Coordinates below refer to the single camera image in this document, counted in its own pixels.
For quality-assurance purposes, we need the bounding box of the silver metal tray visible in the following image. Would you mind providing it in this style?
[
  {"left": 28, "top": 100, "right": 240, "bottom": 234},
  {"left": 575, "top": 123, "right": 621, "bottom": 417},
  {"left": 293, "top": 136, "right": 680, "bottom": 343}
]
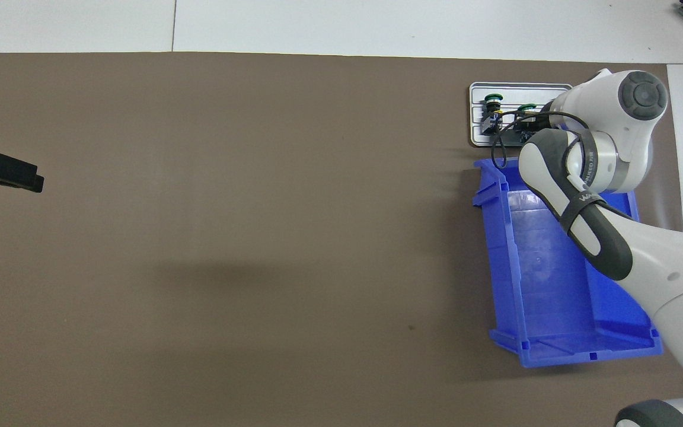
[{"left": 469, "top": 82, "right": 573, "bottom": 148}]

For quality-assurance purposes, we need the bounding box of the blue plastic storage bin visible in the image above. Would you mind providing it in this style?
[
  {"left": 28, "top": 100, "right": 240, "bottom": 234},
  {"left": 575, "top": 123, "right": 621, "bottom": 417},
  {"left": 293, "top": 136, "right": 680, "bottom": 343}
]
[{"left": 473, "top": 155, "right": 663, "bottom": 369}]

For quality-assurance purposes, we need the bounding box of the brown table mat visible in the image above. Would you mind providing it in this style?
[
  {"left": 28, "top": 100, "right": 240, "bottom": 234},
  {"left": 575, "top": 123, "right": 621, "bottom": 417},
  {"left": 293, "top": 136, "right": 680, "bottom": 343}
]
[{"left": 0, "top": 52, "right": 683, "bottom": 427}]

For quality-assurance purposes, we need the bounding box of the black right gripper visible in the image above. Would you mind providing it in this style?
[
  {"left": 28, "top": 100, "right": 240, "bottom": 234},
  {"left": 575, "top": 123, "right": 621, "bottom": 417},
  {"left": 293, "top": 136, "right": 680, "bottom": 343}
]
[{"left": 519, "top": 113, "right": 558, "bottom": 143}]

